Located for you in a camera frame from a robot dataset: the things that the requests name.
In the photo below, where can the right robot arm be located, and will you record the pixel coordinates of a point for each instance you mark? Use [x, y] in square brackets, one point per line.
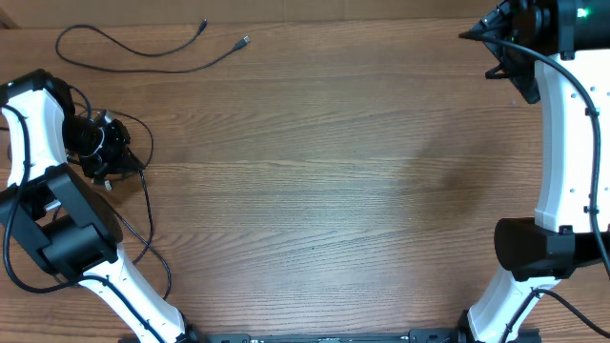
[556, 54]

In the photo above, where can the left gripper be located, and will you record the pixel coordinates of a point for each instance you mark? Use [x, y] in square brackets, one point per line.
[120, 151]

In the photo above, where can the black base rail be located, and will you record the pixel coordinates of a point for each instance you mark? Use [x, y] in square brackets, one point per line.
[413, 336]

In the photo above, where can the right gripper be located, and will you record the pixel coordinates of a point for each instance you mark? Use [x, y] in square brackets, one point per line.
[497, 22]

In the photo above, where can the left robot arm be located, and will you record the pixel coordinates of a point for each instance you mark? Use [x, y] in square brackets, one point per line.
[58, 231]

